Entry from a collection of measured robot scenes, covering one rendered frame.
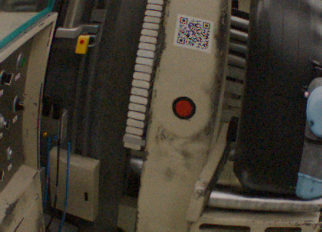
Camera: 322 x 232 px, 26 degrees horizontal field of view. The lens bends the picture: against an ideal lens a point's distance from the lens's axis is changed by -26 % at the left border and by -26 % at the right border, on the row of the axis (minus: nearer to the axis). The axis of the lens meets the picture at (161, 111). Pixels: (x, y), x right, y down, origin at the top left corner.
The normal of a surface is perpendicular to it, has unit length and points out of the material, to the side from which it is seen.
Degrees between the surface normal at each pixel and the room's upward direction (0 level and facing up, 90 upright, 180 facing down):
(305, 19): 49
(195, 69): 90
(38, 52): 90
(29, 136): 90
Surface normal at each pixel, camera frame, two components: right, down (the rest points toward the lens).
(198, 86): -0.21, 0.31
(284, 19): -0.08, -0.32
